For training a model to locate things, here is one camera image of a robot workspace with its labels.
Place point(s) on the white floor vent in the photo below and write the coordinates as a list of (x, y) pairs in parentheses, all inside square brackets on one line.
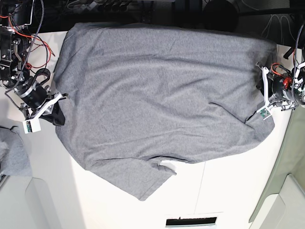
[(192, 221)]

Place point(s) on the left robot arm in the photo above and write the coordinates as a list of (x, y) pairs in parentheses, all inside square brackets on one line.
[(298, 72)]

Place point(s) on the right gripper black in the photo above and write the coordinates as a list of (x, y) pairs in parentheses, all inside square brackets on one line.
[(35, 96)]

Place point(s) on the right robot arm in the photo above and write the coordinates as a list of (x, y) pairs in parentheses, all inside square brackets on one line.
[(16, 44)]

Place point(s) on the grey t-shirt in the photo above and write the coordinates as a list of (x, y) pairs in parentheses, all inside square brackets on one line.
[(138, 95)]

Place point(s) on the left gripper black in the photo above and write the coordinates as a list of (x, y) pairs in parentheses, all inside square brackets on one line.
[(278, 90)]

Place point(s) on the grey cloth pile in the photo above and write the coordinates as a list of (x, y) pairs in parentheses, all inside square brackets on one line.
[(14, 160)]

